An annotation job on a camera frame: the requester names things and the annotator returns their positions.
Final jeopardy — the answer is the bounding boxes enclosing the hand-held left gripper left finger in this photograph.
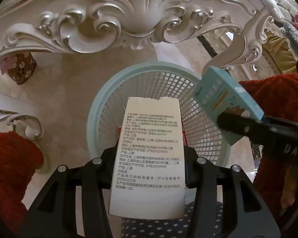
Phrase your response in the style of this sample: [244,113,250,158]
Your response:
[18,147,120,238]

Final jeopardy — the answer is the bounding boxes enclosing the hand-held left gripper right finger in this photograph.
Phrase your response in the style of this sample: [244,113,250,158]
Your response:
[182,146,281,238]

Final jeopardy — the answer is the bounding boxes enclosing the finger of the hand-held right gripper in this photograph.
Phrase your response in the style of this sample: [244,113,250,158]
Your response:
[217,111,272,142]

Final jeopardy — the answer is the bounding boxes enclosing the teal printed carton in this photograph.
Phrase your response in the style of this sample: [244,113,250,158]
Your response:
[192,66,264,145]

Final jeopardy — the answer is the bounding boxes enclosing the white printed carton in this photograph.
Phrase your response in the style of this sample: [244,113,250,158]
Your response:
[109,97,185,218]

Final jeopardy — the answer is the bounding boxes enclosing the light green mesh waste basket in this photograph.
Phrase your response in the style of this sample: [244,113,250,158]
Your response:
[86,61,231,204]

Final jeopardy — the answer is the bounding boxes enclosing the person's right hand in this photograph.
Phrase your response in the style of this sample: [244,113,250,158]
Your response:
[280,171,298,216]

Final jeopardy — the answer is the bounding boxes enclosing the red wrapper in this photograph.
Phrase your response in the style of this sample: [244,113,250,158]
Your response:
[181,129,189,147]

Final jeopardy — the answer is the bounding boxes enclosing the dark star-print cloth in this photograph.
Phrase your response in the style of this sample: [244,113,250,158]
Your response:
[122,201,224,238]

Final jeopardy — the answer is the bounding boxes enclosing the yellow sofa cover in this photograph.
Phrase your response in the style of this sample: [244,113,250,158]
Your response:
[263,30,298,75]

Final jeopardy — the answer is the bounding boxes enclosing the grey white knit cloth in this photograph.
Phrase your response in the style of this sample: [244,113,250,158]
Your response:
[283,22,298,50]

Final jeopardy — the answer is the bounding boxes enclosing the floral fabric pouch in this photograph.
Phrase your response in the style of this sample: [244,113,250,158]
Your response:
[0,52,37,85]

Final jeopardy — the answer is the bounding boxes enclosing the ornate white coffee table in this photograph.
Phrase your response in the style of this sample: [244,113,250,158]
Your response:
[0,0,276,139]

